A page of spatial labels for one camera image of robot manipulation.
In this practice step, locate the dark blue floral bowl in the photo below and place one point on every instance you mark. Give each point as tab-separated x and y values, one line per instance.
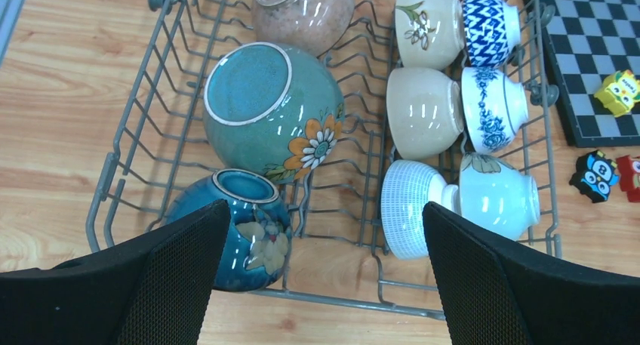
258	242

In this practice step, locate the grey wire dish rack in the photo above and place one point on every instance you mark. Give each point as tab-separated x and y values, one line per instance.
340	255

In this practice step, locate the white bowl blue roses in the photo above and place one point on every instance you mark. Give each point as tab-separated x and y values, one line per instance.
495	108

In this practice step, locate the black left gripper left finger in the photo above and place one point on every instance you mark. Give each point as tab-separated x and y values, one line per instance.
152	289

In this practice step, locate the white bowl green dashes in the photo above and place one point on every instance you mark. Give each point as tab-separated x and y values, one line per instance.
407	187

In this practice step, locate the blue white zigzag bowl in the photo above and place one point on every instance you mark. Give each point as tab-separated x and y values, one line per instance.
492	30

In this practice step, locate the black blue owl block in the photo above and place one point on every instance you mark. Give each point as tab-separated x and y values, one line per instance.
595	175

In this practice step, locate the yellow owl toy block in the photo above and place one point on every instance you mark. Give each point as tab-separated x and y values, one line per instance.
619	92

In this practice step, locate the black white chessboard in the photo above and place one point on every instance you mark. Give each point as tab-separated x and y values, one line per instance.
585	41

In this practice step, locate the teal bowl with orange flower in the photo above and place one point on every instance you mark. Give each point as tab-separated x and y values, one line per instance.
272	109

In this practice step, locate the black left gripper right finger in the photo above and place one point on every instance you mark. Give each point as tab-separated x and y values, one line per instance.
497	291

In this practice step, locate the plain beige bowl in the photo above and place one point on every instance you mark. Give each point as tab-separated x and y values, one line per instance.
424	111

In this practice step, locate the mint green leaf bowl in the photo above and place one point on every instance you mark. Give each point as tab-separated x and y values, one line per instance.
496	196

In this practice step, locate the beige bowl with flower sprig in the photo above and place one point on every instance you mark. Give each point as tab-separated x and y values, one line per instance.
429	32

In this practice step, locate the red owl toy block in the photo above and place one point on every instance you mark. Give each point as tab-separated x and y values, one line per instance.
629	176

